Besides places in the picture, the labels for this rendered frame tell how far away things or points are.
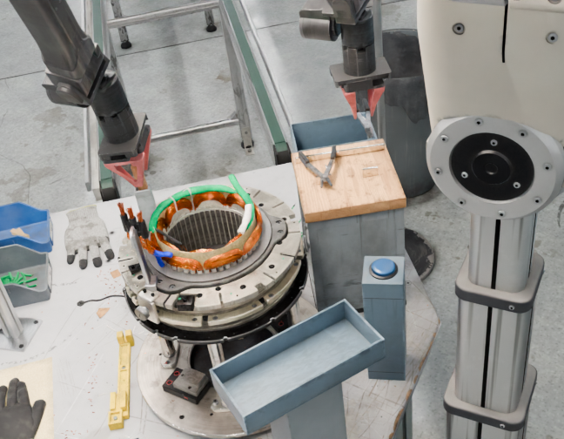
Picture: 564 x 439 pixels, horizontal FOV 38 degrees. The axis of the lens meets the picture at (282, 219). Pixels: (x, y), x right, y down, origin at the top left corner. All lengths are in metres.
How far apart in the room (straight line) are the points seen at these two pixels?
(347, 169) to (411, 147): 1.48
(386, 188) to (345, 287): 0.23
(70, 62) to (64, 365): 0.75
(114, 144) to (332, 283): 0.54
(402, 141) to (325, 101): 0.89
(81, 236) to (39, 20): 0.97
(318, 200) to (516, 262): 0.50
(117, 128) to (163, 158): 2.31
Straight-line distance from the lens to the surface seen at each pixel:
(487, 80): 0.88
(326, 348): 1.30
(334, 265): 1.58
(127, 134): 1.33
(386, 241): 1.57
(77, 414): 1.64
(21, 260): 1.97
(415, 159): 3.09
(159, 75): 4.28
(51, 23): 1.10
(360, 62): 1.44
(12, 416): 1.66
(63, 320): 1.82
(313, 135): 1.75
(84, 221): 2.04
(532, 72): 0.85
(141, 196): 1.42
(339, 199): 1.51
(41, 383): 1.72
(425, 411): 2.50
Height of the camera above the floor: 2.00
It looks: 39 degrees down
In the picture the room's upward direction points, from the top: 8 degrees counter-clockwise
